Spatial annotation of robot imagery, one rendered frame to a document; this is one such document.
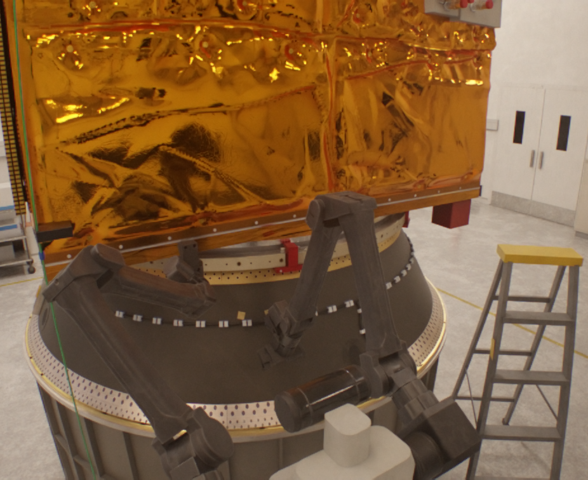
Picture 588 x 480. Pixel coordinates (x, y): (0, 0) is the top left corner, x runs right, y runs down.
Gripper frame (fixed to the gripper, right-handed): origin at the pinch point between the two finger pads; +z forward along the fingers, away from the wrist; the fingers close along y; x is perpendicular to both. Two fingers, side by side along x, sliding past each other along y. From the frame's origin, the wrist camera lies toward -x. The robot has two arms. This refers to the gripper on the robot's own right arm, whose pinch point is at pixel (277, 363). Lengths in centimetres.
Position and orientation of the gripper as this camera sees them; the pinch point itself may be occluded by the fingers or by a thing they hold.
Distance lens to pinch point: 147.5
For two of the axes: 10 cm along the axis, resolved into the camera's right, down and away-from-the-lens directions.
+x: 4.6, 7.1, -5.3
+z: -2.7, 6.8, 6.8
